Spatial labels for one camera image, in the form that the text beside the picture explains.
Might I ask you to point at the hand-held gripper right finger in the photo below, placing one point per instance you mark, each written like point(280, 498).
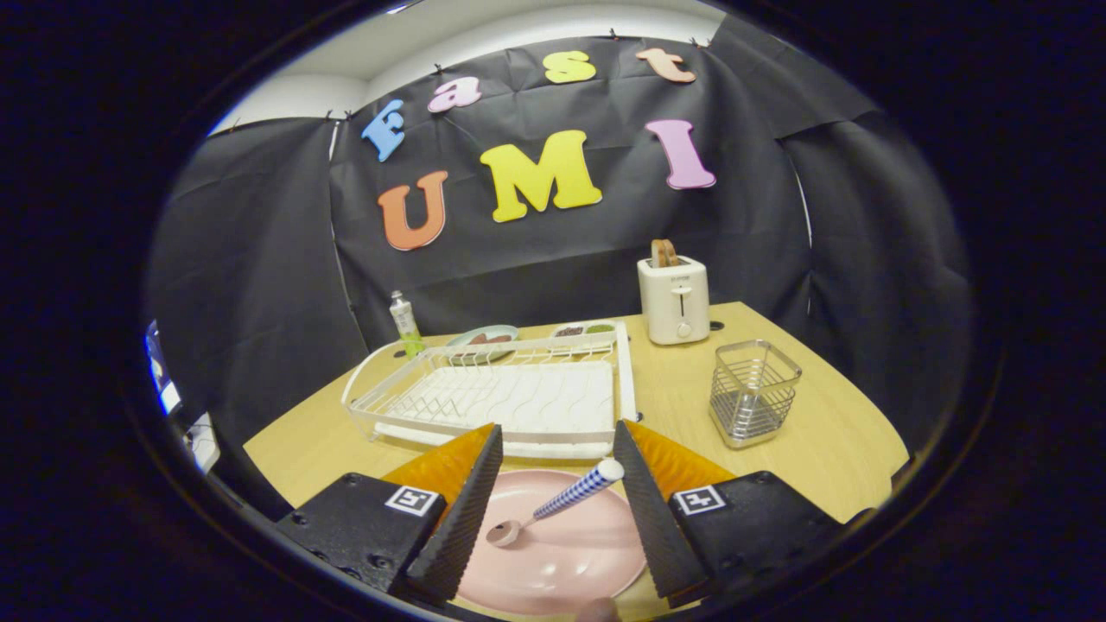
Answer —
point(657, 536)

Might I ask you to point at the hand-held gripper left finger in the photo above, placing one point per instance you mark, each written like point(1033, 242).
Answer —
point(462, 527)

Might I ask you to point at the white tray with food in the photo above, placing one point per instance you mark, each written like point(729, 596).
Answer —
point(583, 329)

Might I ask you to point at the clear bottle green liquid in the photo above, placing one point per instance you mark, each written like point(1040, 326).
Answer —
point(404, 324)

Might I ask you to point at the grey plate with food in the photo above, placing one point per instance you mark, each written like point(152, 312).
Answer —
point(492, 333)

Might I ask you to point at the white blue object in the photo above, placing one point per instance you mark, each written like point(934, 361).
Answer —
point(164, 380)

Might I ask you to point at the brown bread slice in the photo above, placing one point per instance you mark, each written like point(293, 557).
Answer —
point(664, 253)

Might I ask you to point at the pink plate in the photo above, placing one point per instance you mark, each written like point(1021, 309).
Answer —
point(570, 561)

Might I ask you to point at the white dish rack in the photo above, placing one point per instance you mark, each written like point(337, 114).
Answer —
point(518, 397)

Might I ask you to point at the cream toaster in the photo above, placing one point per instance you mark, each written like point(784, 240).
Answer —
point(674, 302)

